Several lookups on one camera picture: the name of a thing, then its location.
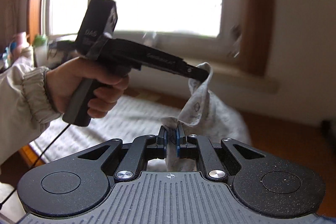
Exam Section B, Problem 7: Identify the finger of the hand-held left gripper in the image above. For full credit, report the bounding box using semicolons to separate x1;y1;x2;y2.
182;62;212;82

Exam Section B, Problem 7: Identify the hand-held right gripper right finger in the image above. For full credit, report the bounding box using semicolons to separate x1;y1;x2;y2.
176;126;265;182

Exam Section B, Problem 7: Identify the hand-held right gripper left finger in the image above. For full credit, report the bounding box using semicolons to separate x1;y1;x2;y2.
77;126;168;183

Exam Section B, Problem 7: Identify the white patterned garment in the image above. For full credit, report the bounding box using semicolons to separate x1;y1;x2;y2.
29;63;251;175

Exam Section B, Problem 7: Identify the person's left hand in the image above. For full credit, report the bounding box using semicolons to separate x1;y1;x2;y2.
44;57;130;119

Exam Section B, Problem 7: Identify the beige window sill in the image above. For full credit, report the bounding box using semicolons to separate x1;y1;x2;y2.
113;53;279;95

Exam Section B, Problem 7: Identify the white bottle green cap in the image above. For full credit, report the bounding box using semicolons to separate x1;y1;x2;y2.
33;34;49;67

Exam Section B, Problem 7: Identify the pink bottle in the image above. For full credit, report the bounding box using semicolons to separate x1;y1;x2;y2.
13;31;30;57

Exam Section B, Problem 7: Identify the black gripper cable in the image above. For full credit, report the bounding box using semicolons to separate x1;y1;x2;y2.
0;121;72;212

